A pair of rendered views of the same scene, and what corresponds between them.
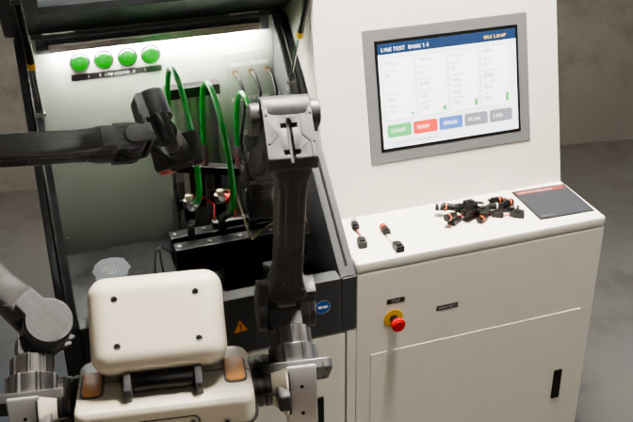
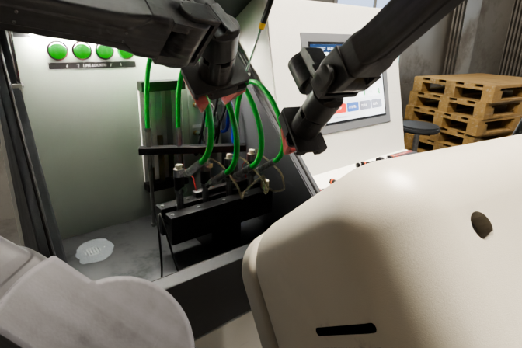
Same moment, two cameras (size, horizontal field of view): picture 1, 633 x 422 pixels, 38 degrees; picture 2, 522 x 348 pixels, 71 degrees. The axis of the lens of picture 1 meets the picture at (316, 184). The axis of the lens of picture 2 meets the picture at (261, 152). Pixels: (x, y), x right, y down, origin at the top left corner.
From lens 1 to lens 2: 1.39 m
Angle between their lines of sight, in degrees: 21
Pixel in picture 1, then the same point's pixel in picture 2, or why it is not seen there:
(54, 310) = (133, 314)
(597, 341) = not seen: hidden behind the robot
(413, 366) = not seen: hidden behind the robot
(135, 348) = not seen: outside the picture
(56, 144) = not seen: outside the picture
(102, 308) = (464, 271)
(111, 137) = (161, 6)
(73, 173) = (50, 163)
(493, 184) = (375, 151)
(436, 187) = (347, 154)
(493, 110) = (373, 99)
